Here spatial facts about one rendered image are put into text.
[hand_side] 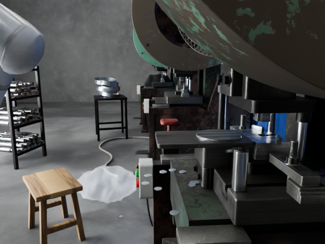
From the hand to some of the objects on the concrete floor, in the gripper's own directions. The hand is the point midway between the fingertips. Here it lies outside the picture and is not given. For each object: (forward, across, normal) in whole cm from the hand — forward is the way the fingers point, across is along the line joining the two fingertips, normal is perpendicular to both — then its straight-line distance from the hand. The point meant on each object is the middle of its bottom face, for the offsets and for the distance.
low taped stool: (+55, -47, +113) cm, 134 cm away
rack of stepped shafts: (+52, -154, +220) cm, 274 cm away
